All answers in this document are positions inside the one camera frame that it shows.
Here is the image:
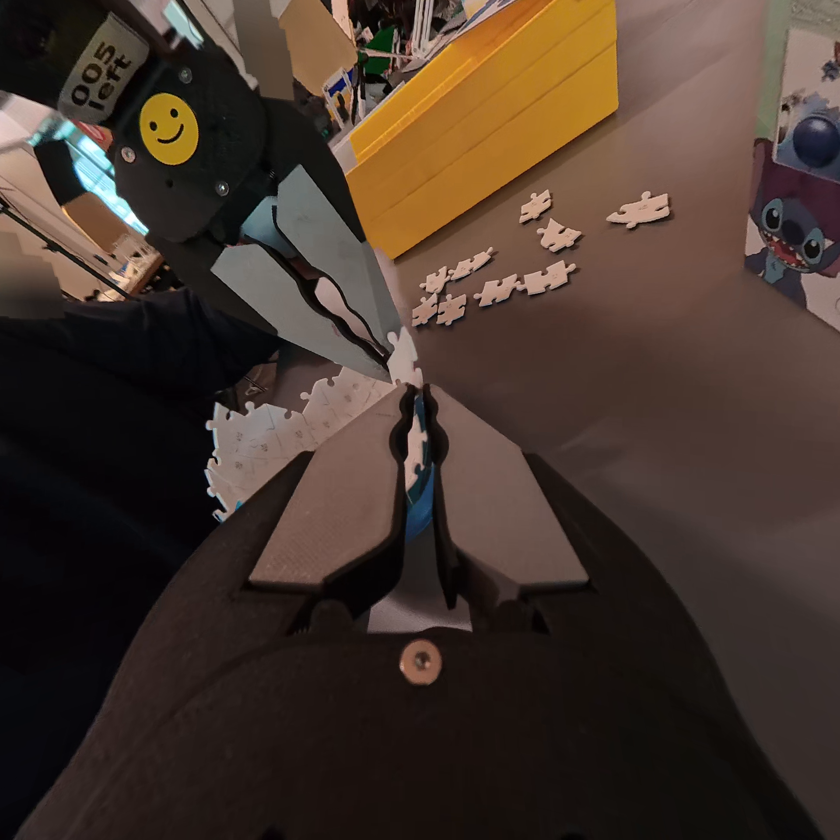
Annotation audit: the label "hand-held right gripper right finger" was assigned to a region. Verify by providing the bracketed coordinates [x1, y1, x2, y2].
[421, 386, 589, 610]

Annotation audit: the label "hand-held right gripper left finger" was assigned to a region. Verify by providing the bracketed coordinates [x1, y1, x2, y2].
[248, 382, 421, 619]

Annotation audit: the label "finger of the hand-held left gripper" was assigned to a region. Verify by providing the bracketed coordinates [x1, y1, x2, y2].
[210, 244, 392, 383]
[241, 164, 403, 361]

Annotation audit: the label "blue ball stand ring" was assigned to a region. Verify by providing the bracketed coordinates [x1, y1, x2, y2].
[403, 459, 435, 542]

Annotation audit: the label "partly built puzzle ball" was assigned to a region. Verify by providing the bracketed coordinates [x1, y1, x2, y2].
[205, 364, 439, 522]

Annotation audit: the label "curved white puzzle piece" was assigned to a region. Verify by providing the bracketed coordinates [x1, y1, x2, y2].
[386, 327, 424, 388]

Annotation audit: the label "puzzle pieces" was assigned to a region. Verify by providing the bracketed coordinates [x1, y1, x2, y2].
[410, 189, 672, 328]

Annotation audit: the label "person's left forearm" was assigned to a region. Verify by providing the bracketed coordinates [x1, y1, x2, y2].
[0, 289, 283, 421]

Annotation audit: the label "printed puzzle box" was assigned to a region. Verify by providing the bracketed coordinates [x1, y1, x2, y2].
[743, 0, 840, 332]

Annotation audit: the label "yellow plastic bin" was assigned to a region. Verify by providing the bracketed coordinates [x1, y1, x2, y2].
[344, 0, 621, 261]

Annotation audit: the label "person's dark clothed body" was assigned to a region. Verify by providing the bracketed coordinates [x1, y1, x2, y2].
[0, 394, 217, 840]

